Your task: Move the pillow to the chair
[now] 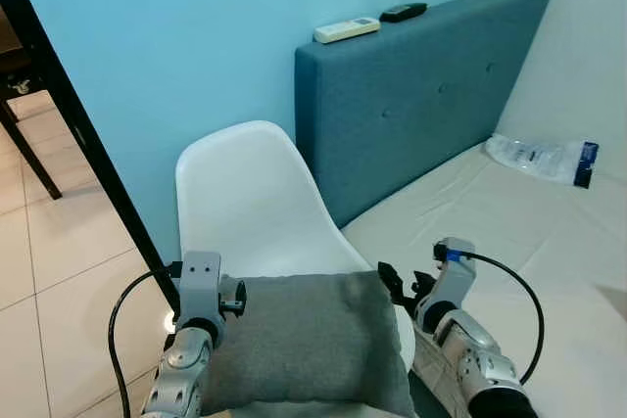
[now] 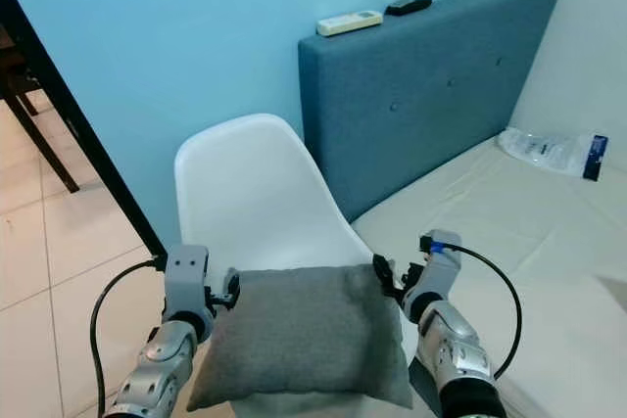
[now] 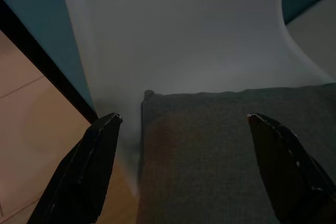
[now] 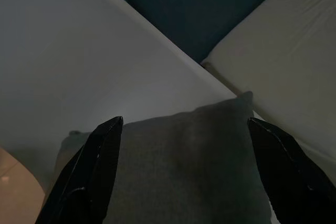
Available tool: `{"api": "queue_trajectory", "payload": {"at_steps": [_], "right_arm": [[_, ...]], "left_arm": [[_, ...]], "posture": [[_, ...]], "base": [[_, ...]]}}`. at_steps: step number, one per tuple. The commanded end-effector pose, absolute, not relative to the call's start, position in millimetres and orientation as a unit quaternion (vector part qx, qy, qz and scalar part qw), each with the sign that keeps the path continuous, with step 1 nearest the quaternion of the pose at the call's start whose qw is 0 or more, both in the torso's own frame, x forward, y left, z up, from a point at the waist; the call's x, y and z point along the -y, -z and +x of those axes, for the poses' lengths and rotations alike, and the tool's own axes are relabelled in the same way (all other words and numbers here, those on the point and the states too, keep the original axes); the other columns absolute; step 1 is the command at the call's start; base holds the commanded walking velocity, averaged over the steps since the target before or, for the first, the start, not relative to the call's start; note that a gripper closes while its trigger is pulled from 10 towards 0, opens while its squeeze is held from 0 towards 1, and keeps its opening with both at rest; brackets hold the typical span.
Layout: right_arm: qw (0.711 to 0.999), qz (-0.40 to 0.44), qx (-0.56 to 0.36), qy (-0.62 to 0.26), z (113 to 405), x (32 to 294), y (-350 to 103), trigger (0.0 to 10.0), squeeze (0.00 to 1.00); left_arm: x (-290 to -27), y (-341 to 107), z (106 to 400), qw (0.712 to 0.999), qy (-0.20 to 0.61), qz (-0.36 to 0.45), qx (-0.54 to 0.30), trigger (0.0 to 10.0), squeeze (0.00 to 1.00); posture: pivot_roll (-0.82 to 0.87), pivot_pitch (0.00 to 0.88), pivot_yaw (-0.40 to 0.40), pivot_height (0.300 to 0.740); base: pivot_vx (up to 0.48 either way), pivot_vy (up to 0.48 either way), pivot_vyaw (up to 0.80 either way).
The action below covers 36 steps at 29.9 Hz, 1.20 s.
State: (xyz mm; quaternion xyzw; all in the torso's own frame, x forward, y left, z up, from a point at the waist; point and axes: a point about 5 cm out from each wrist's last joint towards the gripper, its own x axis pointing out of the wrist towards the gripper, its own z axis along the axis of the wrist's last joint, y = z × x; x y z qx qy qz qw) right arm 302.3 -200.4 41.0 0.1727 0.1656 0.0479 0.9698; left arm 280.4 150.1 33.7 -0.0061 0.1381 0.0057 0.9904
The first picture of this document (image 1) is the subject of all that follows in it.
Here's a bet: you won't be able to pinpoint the grey fabric pillow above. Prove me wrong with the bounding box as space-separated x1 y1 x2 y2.
198 270 418 418

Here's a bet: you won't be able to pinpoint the white plastic shell chair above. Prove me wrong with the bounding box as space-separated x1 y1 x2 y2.
174 119 420 418

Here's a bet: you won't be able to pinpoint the clear plastic package blue label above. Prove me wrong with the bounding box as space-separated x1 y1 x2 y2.
484 133 601 190

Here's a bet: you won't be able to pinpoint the blue upholstered headboard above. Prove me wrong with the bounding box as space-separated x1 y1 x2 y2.
294 0 556 231

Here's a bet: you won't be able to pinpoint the dark wooden furniture legs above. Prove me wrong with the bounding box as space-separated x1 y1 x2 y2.
0 7 63 202

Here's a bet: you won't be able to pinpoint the white remote control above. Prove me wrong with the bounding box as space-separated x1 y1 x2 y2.
313 16 382 45

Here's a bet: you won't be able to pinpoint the black remote control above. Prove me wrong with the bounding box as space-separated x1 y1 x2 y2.
379 2 429 24

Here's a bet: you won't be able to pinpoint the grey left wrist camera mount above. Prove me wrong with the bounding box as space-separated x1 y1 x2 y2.
178 251 225 327

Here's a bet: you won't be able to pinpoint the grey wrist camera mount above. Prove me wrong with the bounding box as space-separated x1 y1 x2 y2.
178 251 225 327
429 238 479 317

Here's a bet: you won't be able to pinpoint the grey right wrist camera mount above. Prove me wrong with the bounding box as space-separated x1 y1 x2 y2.
429 238 479 317

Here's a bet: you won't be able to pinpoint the dark grey bed frame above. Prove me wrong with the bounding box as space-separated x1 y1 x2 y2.
410 379 471 418

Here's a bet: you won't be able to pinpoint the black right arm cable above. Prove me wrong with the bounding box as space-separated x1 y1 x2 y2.
446 248 547 386

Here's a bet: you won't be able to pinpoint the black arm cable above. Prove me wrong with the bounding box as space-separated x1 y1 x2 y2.
446 248 547 386
107 261 184 418

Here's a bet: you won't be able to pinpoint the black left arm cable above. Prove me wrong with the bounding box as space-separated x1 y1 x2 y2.
107 261 184 418

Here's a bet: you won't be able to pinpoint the black door frame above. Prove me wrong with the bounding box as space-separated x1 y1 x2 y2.
0 0 184 313

